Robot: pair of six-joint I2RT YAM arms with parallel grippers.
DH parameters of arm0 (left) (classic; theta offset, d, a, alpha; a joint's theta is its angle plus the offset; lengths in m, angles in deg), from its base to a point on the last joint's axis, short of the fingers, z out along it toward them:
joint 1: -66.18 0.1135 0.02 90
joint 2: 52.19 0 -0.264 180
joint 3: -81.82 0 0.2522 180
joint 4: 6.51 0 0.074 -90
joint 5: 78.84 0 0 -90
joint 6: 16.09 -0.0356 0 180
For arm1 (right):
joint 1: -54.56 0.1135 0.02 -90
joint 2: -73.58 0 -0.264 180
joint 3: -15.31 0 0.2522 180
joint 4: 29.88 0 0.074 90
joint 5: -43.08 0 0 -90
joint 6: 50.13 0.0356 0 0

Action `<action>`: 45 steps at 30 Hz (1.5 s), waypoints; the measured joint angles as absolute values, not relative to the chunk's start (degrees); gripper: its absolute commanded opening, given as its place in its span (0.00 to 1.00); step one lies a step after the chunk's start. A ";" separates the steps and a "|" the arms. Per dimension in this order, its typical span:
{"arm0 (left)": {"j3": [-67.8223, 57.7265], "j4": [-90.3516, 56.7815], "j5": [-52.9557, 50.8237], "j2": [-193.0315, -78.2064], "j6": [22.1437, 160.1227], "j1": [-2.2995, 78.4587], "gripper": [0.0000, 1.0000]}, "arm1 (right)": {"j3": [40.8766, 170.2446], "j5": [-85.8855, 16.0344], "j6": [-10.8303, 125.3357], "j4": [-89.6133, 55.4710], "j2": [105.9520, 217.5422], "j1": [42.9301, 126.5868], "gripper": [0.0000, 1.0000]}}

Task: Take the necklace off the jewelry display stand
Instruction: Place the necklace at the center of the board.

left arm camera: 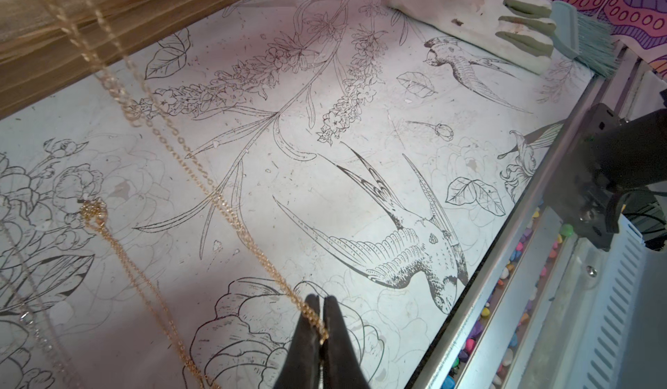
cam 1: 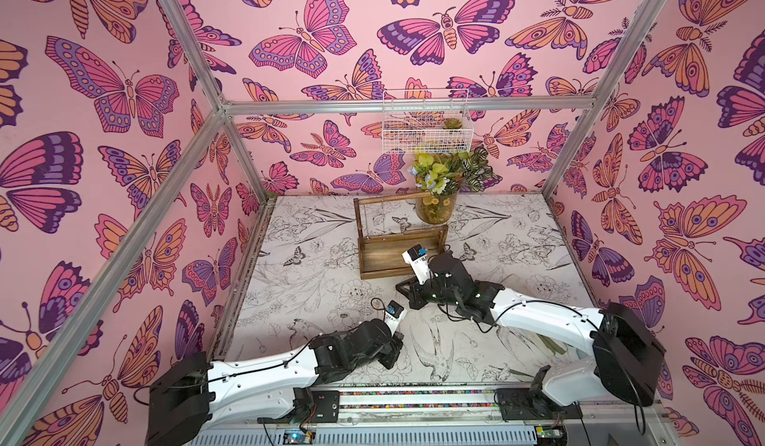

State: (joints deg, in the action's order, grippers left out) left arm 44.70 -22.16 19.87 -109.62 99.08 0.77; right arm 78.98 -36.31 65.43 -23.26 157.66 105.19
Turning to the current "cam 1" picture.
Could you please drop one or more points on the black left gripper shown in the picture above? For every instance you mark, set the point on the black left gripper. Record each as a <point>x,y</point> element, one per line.
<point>393,347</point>

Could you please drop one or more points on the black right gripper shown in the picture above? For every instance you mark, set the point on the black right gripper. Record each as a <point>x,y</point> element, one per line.
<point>422,291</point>

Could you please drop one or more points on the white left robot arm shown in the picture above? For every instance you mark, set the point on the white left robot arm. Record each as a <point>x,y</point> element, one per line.
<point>196,394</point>

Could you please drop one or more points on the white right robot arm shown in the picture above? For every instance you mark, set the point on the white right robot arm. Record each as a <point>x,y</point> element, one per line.
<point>622,358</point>

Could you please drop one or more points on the wooden jewelry display stand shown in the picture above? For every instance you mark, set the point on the wooden jewelry display stand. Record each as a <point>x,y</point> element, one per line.
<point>380,255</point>

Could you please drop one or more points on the artificial plant in gold pot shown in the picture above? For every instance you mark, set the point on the artificial plant in gold pot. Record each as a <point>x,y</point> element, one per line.
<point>442,176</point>

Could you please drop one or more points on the small succulent in basket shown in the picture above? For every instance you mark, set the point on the small succulent in basket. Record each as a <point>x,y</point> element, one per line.
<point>452,124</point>

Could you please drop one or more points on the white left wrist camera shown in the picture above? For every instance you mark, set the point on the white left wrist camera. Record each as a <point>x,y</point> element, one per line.
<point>394,314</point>

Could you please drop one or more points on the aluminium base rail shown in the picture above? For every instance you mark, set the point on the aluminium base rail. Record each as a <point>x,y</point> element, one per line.
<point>449,415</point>

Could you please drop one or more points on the white wire wall basket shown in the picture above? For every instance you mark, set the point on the white wire wall basket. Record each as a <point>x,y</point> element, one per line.
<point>414,125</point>

